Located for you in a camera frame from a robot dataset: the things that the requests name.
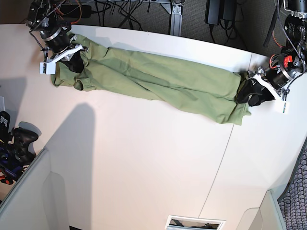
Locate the grey partition panel left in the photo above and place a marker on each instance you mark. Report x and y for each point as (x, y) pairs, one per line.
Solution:
(37, 201)

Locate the grey partition panel right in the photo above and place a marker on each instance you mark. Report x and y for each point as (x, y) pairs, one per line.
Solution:
(267, 217)

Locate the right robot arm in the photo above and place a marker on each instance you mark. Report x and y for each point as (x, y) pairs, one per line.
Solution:
(43, 16)

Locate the white cable grommet tray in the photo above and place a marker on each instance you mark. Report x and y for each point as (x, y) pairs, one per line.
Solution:
(187, 223)

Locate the black power adapter right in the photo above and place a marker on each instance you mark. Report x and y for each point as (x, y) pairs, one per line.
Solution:
(229, 10)

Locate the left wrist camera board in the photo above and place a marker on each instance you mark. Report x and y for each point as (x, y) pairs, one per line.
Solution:
(281, 106)

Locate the aluminium frame post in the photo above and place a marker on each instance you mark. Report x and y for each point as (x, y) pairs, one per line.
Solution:
(175, 10)

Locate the blue orange clamp tools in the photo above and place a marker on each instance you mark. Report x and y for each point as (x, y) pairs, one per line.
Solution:
(10, 167)

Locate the black remote control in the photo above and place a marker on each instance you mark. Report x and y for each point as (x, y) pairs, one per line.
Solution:
(4, 125)

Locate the black game controller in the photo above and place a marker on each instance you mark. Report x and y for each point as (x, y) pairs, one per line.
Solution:
(20, 148)

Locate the white paper sheet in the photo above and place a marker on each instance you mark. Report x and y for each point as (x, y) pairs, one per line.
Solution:
(2, 104)

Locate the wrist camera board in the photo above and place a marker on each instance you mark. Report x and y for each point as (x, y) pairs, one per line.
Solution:
(48, 68)
(281, 106)

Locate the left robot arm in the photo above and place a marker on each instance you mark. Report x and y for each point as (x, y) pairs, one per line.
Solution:
(291, 15)

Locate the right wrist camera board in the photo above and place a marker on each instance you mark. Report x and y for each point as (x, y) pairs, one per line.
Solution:
(48, 68)

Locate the grey partition panel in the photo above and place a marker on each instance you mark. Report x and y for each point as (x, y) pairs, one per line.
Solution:
(37, 201)
(267, 217)

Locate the black power adapter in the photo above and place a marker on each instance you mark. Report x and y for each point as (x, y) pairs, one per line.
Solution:
(229, 10)
(212, 12)

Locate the green t-shirt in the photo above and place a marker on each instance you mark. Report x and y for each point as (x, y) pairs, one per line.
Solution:
(187, 86)

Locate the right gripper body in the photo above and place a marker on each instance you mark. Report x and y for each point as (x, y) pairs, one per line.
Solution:
(60, 45)

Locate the black power adapter left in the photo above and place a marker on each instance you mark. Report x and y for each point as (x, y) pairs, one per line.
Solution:
(212, 12)

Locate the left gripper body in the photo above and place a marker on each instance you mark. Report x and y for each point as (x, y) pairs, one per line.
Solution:
(276, 81)

